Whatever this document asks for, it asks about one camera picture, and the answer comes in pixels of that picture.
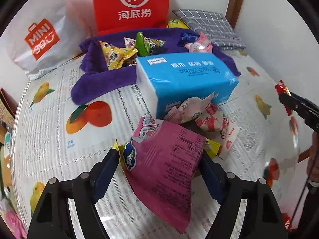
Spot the large pink snack bag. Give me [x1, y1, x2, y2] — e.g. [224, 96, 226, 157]
[116, 117, 206, 233]

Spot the yellow packet behind towel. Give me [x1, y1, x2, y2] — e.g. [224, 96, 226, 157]
[166, 19, 189, 29]

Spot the pale pink packet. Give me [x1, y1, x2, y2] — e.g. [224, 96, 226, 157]
[164, 92, 215, 124]

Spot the purple towel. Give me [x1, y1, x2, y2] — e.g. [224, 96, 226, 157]
[71, 28, 239, 105]

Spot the blue tissue pack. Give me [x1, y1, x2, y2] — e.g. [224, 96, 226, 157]
[136, 52, 238, 119]

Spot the white Miniso plastic bag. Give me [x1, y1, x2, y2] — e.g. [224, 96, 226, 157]
[5, 0, 92, 80]

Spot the white strawberry jelly packet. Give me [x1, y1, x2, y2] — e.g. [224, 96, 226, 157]
[195, 103, 239, 160]

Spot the red Haidilao paper bag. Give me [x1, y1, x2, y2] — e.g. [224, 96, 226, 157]
[93, 0, 170, 35]

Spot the yellow triangular snack packet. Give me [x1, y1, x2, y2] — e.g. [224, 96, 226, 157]
[99, 40, 138, 70]

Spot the dark blue small packet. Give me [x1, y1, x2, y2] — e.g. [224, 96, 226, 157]
[177, 31, 200, 46]

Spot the pink cartoon candy packet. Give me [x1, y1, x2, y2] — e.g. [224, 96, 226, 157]
[124, 37, 136, 48]

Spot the brown wooden door frame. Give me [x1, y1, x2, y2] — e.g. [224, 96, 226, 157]
[225, 0, 243, 29]

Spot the person's right hand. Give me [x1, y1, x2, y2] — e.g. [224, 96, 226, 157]
[307, 132, 318, 182]

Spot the pink wrapped snack pair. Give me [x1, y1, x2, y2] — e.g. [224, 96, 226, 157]
[184, 31, 213, 53]

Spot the green snack packet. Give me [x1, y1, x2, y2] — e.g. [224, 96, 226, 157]
[135, 32, 166, 57]

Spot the grey checked folded cloth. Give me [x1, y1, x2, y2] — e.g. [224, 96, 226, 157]
[172, 9, 246, 50]

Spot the red framed book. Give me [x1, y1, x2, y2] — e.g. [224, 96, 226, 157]
[0, 88, 17, 129]

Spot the small red snack packet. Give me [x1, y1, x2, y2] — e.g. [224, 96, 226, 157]
[275, 80, 292, 116]

